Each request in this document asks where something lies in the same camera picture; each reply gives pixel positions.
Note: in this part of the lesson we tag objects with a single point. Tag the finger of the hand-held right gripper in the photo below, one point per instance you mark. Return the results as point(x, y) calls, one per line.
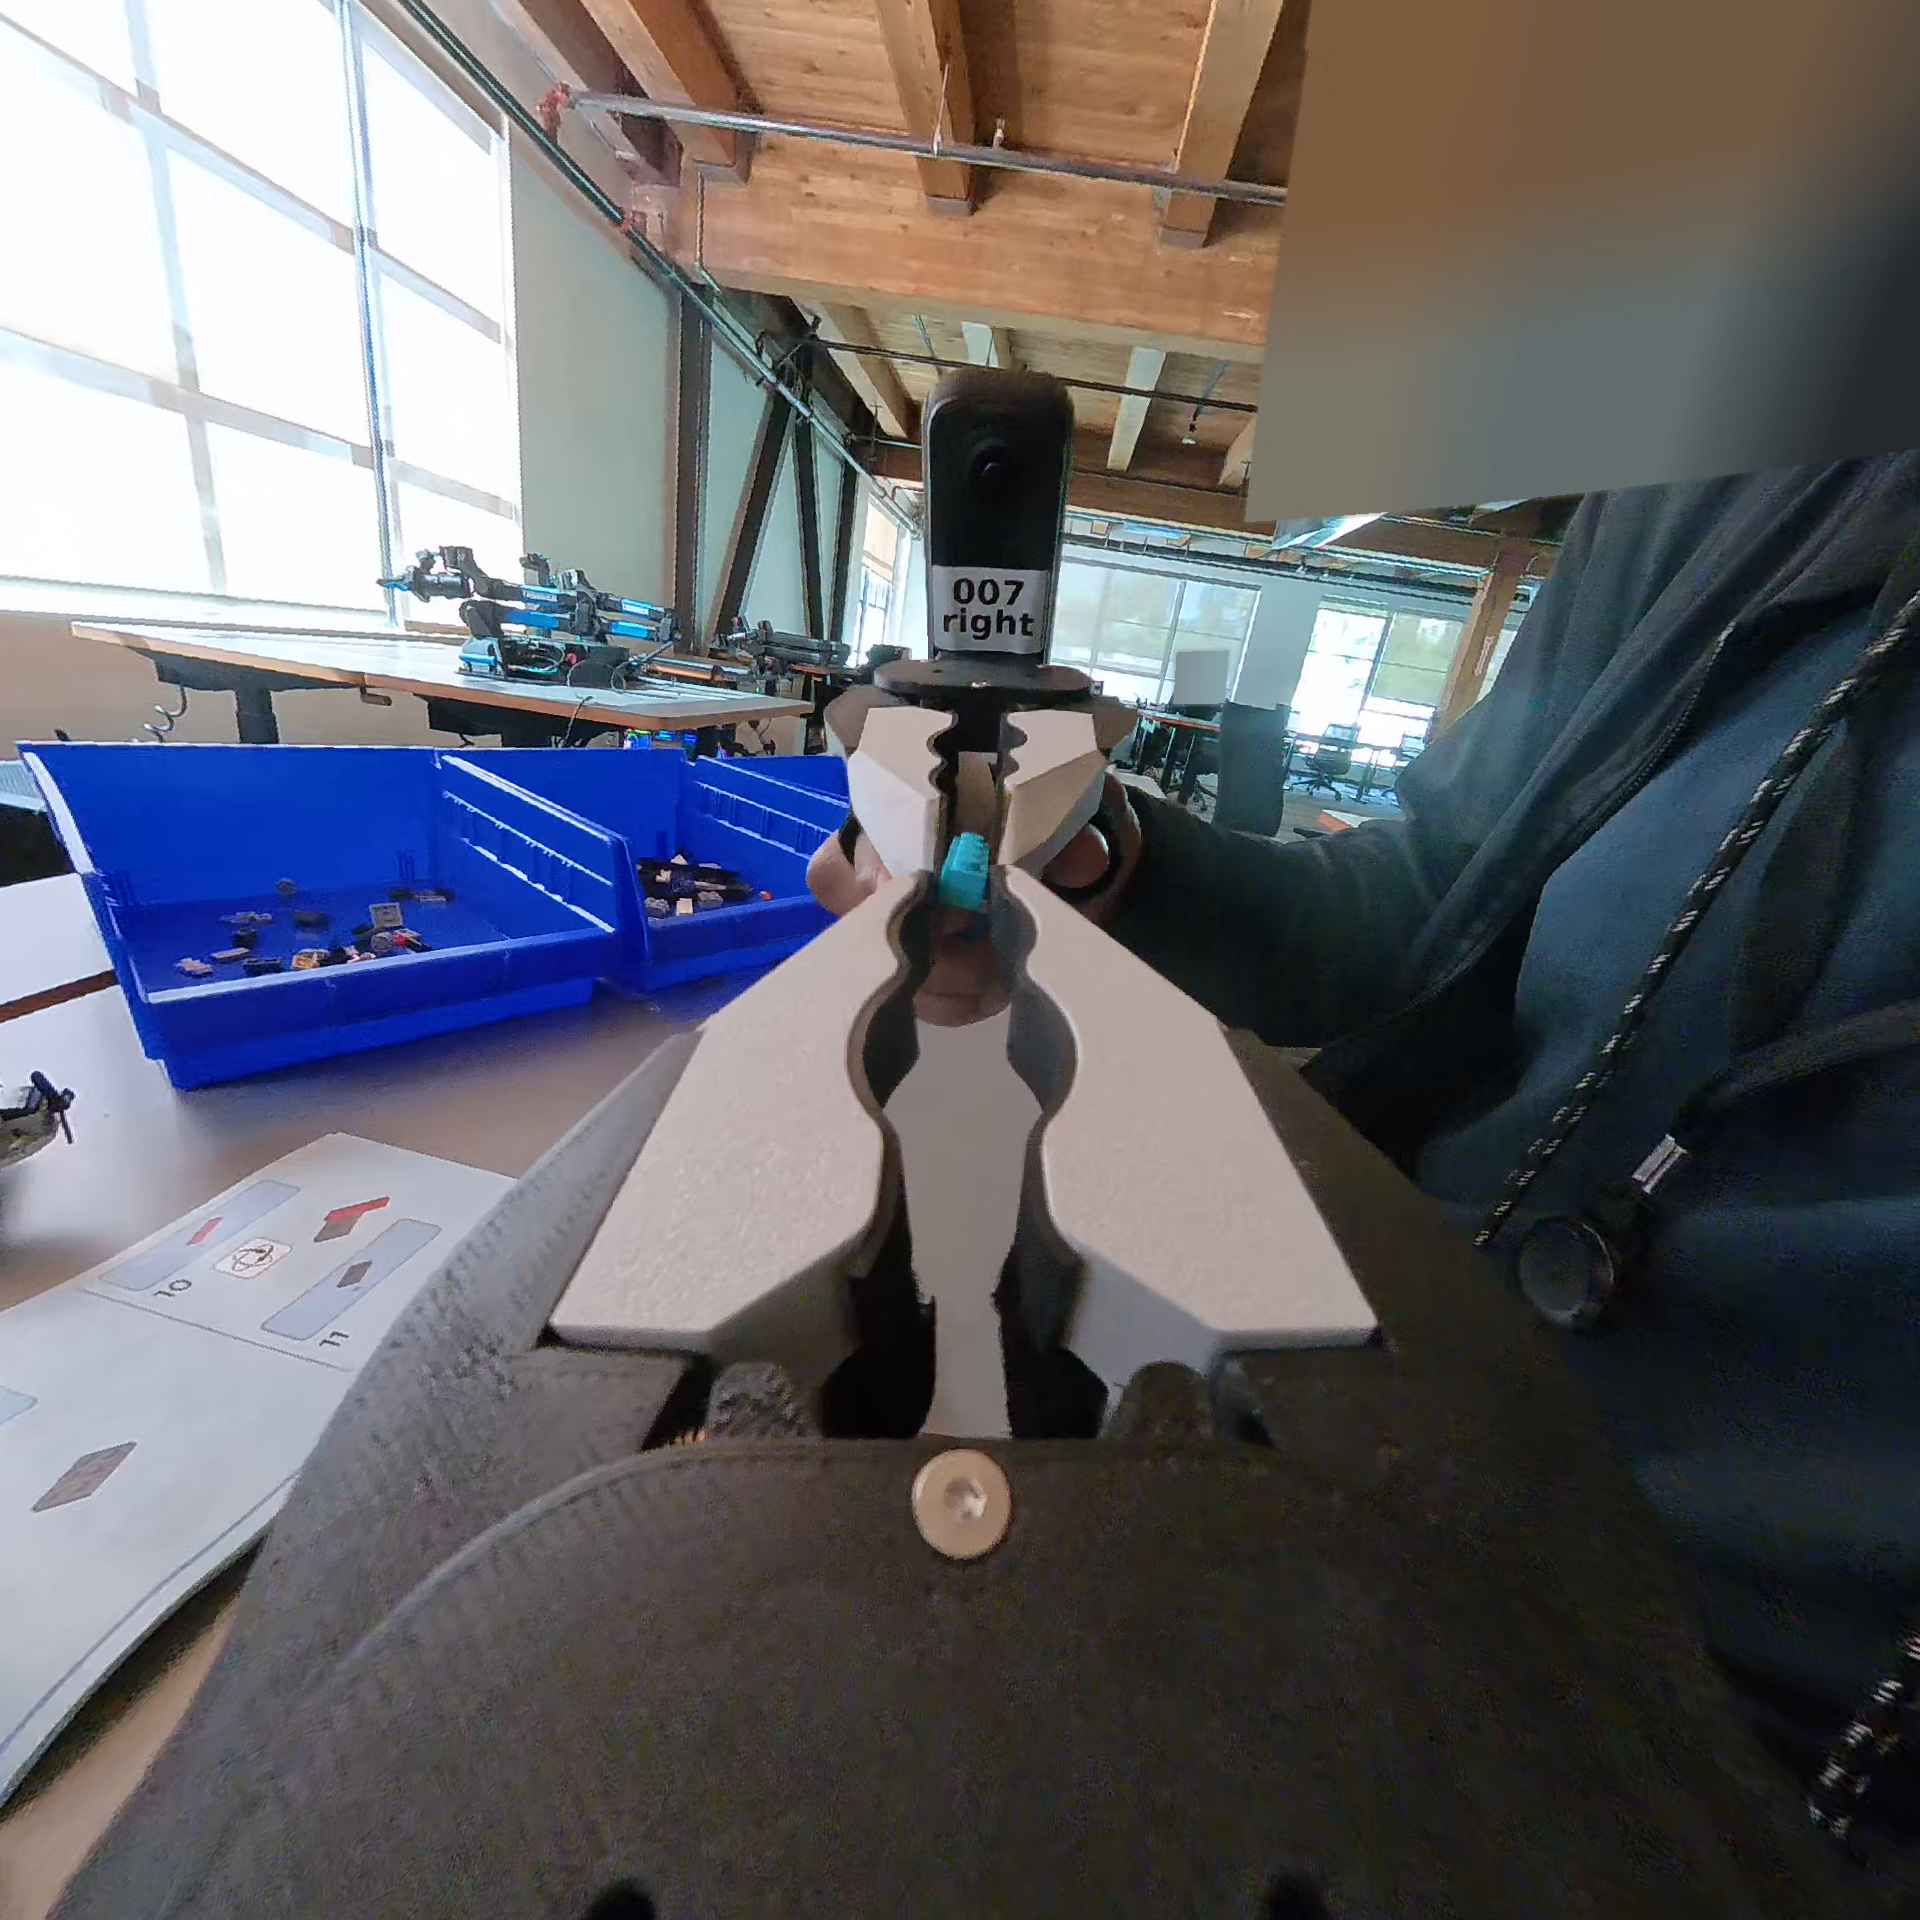
point(1050, 796)
point(896, 781)

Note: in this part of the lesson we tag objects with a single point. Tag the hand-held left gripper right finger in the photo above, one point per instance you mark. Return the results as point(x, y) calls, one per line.
point(1201, 1201)

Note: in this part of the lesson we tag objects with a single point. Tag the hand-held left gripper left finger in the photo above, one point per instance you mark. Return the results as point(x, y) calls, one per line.
point(720, 1201)

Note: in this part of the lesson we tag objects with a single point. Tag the teal toy brick plate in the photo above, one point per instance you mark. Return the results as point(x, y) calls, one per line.
point(965, 869)

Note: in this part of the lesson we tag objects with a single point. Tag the grey desk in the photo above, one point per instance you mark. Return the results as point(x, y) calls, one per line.
point(374, 1081)

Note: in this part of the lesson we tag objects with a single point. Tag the person's right hand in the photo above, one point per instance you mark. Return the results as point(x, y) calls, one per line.
point(960, 985)

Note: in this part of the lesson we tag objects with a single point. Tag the loose toy bricks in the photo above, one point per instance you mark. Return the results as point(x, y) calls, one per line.
point(299, 939)
point(698, 887)

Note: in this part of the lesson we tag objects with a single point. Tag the metal ceiling pipe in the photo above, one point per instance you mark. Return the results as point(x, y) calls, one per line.
point(900, 140)

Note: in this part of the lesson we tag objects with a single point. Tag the blue robot arms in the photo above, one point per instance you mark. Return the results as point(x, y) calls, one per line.
point(523, 617)

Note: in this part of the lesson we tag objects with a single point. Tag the person's torso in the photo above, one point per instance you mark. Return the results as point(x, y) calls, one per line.
point(1723, 975)

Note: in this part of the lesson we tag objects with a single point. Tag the instruction booklet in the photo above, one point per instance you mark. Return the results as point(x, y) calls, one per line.
point(181, 1426)

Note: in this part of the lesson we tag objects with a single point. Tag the wooden workshop table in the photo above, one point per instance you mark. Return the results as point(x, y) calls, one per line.
point(299, 661)

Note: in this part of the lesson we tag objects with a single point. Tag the red grey toy plane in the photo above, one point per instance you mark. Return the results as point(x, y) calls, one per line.
point(30, 1119)

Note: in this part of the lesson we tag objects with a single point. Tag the large window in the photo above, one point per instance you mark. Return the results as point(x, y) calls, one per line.
point(224, 301)

